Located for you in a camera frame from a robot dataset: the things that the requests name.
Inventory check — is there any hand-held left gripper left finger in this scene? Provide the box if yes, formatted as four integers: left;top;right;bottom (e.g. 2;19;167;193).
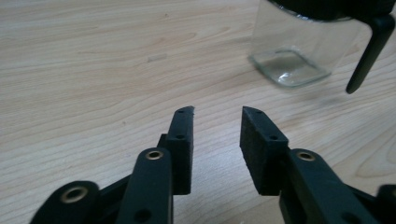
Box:
156;105;196;196

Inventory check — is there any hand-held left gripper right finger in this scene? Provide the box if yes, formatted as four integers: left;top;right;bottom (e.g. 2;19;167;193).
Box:
239;105;290;197

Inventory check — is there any glass jug with black handle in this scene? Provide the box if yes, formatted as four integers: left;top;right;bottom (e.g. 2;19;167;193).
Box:
247;0;396;95

